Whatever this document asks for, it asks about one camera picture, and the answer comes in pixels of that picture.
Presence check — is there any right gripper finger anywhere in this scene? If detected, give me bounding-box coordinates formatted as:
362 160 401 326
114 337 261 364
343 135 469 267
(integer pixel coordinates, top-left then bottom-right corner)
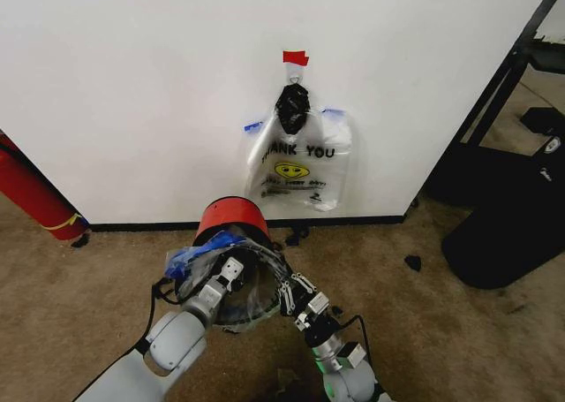
287 272 318 295
273 282 299 318

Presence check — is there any red round trash bin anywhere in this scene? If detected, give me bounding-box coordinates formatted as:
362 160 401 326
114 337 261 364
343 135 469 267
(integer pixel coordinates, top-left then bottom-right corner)
192 193 289 332

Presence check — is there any blue tape on bin rim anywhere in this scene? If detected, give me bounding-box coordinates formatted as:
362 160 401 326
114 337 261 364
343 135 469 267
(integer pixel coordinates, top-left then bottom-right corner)
166 231 245 280

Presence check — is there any clear plastic liner on bin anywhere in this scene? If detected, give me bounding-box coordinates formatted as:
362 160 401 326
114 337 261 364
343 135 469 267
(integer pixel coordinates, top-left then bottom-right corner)
164 231 283 334

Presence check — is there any clear thank you garbage bag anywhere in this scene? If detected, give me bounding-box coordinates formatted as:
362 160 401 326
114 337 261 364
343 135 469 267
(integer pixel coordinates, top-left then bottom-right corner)
244 108 354 213

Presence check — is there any black tape wad on bag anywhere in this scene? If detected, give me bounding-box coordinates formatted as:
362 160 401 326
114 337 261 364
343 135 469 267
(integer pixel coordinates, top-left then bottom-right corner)
275 84 312 136

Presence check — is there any large black bag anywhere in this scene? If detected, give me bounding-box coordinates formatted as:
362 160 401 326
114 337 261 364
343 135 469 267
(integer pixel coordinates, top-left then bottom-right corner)
441 132 565 291

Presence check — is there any red tape piece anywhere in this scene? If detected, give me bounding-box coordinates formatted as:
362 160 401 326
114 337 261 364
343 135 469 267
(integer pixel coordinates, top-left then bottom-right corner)
282 49 311 67

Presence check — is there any red fire extinguisher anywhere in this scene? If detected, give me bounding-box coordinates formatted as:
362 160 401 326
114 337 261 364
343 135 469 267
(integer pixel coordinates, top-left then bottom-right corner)
0 128 89 242

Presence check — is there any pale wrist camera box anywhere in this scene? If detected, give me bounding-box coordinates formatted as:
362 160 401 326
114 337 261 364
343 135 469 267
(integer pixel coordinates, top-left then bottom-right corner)
305 292 330 318
222 259 246 284

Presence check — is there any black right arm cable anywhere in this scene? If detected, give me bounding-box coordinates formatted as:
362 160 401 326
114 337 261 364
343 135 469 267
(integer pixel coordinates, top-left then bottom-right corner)
338 314 379 379

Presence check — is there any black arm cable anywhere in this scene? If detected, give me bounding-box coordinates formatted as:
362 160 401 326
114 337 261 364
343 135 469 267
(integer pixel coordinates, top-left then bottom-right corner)
139 276 186 354
338 314 379 379

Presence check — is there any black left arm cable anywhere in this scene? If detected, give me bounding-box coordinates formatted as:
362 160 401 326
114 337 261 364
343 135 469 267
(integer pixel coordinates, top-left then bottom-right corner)
139 276 186 354

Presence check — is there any clear wall hook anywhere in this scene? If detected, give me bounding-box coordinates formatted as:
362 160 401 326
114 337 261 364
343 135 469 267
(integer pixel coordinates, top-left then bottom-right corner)
286 64 306 87

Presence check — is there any black metal frame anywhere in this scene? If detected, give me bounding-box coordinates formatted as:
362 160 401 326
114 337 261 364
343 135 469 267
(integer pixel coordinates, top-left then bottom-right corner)
410 0 565 209

